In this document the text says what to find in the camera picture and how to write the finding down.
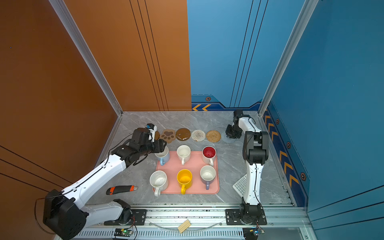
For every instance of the round brown wooden coaster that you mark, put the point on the round brown wooden coaster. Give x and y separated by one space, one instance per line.
157 135

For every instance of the light blue mug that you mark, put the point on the light blue mug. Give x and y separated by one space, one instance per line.
163 157

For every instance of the grey aluminium corner post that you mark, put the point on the grey aluminium corner post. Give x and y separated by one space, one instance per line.
295 36
74 32

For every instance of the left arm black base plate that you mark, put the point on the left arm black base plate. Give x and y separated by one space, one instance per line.
133 217

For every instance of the yellow mug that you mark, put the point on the yellow mug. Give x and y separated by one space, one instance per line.
184 178

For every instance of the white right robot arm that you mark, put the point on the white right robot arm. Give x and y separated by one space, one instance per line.
255 154

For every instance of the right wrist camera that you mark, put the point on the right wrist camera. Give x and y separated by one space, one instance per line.
238 114

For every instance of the grey aluminium corner post right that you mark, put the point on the grey aluminium corner post right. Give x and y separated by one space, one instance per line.
295 36

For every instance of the lilac mug white inside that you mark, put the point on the lilac mug white inside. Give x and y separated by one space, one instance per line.
207 175

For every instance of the green circuit board left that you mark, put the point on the green circuit board left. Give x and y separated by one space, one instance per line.
124 233

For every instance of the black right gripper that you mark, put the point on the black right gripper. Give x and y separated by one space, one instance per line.
228 133

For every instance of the chipped brown wooden coaster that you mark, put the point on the chipped brown wooden coaster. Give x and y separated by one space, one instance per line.
183 134

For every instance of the circuit board right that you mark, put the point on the circuit board right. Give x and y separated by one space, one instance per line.
252 233

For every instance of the aluminium front rail frame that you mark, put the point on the aluminium front rail frame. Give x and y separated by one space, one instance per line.
206 222

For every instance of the light blue woven coaster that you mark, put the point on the light blue woven coaster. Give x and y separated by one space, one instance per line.
227 139

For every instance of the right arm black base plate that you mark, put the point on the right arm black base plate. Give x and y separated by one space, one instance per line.
234 217

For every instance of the tan rattan coaster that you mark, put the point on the tan rattan coaster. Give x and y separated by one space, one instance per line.
213 136

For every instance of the paw shaped cork coaster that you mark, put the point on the paw shaped cork coaster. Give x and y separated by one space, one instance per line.
168 135

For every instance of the orange black utility knife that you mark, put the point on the orange black utility knife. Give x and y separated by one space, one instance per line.
121 189

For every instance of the white scientific calculator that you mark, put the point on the white scientific calculator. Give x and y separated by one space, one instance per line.
240 186

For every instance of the grey aluminium corner post left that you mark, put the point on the grey aluminium corner post left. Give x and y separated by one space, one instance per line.
74 32

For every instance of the white mug red inside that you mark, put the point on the white mug red inside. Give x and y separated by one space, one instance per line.
209 155

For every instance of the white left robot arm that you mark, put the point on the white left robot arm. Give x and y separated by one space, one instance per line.
64 211

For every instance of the small wooden block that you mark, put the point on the small wooden block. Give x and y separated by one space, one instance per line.
184 226

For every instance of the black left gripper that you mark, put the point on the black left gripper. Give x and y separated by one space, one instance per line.
159 145

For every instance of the cream multicolour woven coaster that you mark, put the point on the cream multicolour woven coaster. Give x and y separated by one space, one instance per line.
198 135

